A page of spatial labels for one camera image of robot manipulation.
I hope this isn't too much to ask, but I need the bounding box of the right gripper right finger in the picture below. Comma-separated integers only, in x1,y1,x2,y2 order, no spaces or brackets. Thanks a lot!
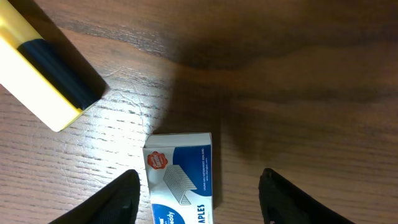
259,168,353,224

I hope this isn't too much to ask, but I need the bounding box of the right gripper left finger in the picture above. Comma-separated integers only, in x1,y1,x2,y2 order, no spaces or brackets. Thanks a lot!
50,169,140,224

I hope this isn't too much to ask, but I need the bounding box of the small blue staples box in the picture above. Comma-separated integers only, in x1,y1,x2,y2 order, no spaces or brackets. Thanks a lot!
143,133,213,224

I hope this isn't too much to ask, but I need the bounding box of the yellow highlighter marker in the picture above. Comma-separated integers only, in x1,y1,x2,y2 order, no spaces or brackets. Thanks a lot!
1,0,101,132

